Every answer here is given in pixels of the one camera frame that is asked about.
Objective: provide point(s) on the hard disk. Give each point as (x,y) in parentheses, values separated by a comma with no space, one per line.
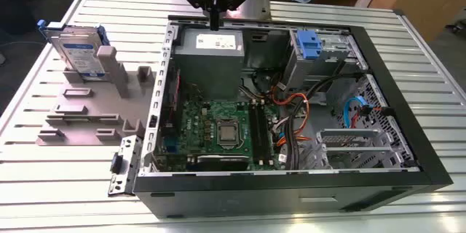
(78,50)

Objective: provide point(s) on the metal disk bay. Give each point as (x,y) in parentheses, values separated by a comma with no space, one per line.
(349,149)

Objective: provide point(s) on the grey power supply unit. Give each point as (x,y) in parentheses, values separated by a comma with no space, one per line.
(211,69)

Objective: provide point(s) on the blue drive latch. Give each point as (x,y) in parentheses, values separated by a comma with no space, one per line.
(309,44)

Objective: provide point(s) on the metal optical drive cage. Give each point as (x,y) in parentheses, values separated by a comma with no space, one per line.
(309,72)

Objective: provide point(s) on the green motherboard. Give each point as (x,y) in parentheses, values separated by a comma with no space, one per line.
(197,124)

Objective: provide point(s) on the grey parts rack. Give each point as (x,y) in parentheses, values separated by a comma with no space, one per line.
(98,107)

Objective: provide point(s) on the silver CPU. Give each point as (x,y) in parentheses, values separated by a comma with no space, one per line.
(229,134)

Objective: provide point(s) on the black RAM slot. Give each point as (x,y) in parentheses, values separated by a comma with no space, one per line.
(257,132)
(266,132)

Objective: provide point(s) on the CPU socket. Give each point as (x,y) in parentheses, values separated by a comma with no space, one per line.
(229,146)

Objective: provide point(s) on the green RAM stick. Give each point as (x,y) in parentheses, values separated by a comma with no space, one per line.
(80,119)

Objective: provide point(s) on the black graphics card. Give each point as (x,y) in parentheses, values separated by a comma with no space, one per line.
(222,162)

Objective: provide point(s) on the black open PC case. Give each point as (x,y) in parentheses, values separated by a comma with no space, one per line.
(277,189)

